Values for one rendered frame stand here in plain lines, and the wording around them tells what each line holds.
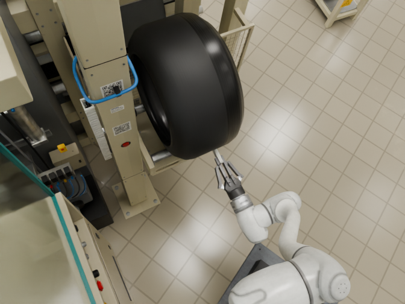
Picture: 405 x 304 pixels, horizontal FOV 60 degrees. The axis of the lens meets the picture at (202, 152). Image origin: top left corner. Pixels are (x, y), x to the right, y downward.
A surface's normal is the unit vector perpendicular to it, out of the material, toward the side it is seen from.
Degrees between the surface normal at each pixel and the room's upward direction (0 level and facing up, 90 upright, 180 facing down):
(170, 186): 0
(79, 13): 90
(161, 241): 0
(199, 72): 22
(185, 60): 11
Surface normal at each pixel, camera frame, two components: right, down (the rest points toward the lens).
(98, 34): 0.45, 0.84
